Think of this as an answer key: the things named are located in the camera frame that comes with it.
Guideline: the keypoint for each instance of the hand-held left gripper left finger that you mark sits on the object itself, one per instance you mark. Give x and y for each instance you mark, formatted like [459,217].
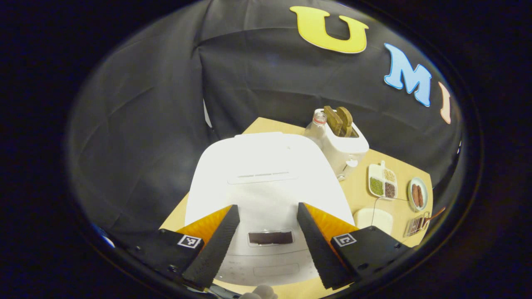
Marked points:
[216,249]

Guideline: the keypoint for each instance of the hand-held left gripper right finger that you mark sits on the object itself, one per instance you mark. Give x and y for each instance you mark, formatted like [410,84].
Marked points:
[320,253]

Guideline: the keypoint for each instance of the white rice cooker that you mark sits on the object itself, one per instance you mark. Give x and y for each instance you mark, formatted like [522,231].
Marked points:
[266,195]

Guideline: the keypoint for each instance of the white rice grains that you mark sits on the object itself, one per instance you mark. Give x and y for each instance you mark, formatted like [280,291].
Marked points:
[389,175]

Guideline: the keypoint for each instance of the brown wooden spoon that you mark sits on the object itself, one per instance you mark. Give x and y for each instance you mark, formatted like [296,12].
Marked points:
[436,214]

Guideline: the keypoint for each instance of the cream rectangular tray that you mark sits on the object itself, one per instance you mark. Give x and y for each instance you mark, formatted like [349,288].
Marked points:
[374,220]

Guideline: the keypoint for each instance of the white divided grain tray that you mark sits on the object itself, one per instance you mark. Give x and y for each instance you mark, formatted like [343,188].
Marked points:
[376,187]

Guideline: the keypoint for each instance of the white toaster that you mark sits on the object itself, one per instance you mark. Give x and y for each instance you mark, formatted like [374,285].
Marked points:
[345,152]

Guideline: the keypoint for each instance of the brown sausage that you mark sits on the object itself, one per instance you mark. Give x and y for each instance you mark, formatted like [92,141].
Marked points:
[420,197]
[415,196]

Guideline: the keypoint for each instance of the pale green plate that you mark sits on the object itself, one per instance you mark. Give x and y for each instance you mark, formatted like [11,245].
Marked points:
[424,195]

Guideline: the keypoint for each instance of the clear plastic water bottle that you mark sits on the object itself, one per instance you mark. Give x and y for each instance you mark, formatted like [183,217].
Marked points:
[314,131]

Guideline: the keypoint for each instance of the brown toast slice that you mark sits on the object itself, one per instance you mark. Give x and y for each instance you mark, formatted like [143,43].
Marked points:
[332,120]
[346,120]

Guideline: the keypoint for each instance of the black backdrop cloth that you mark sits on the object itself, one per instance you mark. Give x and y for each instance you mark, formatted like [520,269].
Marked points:
[145,124]

